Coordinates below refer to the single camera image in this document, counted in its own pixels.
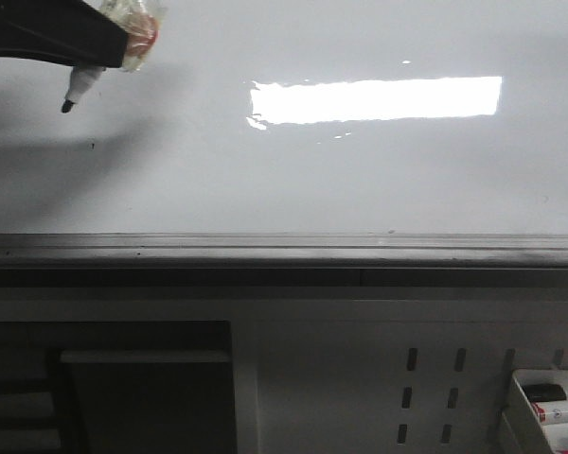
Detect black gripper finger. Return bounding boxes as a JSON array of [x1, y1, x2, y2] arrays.
[[0, 0, 129, 68]]

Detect white black-tipped whiteboard marker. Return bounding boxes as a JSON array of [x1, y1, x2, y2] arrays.
[[61, 65, 106, 114]]

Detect white whiteboard surface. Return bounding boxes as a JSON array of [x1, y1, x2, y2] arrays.
[[0, 1, 568, 235]]

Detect dark shelf unit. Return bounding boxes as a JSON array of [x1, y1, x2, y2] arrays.
[[0, 321, 237, 453]]

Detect white slotted pegboard panel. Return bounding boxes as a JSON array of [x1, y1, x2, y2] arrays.
[[231, 297, 568, 454]]

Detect white marker storage box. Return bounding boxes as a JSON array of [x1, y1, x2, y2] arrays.
[[499, 369, 568, 453]]

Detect red-capped marker in box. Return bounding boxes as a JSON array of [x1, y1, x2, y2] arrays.
[[530, 400, 568, 426]]

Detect dark whiteboard bottom frame rail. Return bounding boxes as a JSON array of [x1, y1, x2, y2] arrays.
[[0, 233, 568, 287]]

